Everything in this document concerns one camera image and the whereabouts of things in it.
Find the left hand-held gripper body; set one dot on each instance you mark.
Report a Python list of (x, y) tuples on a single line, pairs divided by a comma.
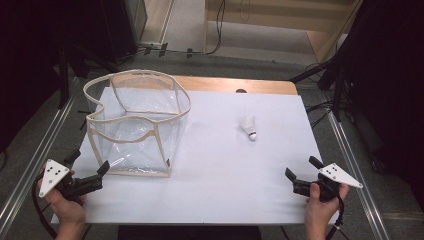
[(52, 176)]

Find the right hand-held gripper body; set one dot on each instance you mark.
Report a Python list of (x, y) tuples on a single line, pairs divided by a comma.
[(340, 175)]

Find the person's right hand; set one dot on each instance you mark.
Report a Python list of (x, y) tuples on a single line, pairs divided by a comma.
[(320, 210)]

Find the light wooden shelf unit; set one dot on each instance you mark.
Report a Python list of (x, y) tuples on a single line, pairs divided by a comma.
[(276, 20)]

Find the wooden table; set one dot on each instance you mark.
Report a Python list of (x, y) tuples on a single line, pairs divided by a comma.
[(233, 85)]

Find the white table cover sheet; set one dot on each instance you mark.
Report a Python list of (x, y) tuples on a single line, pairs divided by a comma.
[(220, 180)]

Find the white shuttlecock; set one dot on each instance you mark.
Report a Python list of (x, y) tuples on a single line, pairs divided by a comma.
[(249, 126)]

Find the person's left hand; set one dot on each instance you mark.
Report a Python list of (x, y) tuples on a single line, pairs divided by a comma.
[(68, 211)]

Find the black curtain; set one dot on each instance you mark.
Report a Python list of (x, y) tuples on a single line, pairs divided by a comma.
[(23, 66), (390, 83)]

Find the clear plastic bag beige trim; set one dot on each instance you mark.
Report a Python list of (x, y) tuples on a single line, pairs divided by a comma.
[(140, 133)]

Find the metal floor rail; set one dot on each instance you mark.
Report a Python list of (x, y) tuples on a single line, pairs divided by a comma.
[(356, 173), (33, 166)]

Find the black monitor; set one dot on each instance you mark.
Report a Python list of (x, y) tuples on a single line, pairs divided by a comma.
[(123, 26)]

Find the black stand leg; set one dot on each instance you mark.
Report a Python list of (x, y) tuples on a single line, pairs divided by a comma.
[(313, 71), (63, 80)]

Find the black stool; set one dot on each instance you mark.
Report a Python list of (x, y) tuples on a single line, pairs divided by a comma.
[(190, 233)]

